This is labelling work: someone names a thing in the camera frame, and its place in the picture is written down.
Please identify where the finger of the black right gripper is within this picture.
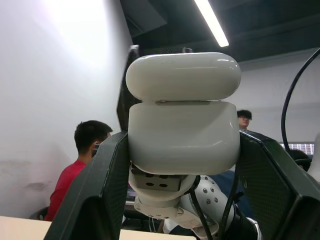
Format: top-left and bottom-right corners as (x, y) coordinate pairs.
(116, 44), (142, 131)

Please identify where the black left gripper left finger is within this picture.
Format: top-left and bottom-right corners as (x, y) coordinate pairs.
(44, 129), (131, 240)

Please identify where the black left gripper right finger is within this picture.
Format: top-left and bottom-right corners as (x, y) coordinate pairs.
(234, 129), (320, 240)

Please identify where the white earbuds charging case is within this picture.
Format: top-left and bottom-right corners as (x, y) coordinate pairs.
(125, 51), (242, 176)

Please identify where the person in red shirt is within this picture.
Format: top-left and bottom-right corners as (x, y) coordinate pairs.
(44, 119), (114, 222)

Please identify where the person with dark hair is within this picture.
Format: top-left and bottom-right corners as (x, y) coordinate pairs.
(290, 149), (311, 173)

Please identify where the white robot body shell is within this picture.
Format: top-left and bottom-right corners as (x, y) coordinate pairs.
(306, 131), (320, 181)

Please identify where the person with glasses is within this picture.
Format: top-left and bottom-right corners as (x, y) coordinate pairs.
(236, 109), (253, 131)

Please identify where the long ceiling light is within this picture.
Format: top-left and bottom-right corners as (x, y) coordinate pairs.
(193, 0), (230, 48)

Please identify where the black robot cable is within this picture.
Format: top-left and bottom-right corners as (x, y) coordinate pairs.
(217, 161), (239, 240)
(187, 184), (214, 240)
(280, 47), (320, 154)

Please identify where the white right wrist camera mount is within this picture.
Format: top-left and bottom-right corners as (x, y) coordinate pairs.
(128, 161), (199, 221)

